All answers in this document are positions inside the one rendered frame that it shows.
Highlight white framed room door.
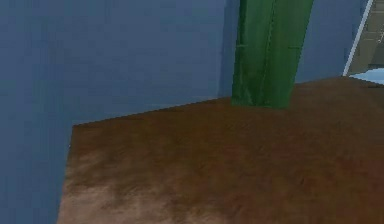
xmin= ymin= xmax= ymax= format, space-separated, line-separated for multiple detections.
xmin=342 ymin=0 xmax=384 ymax=78

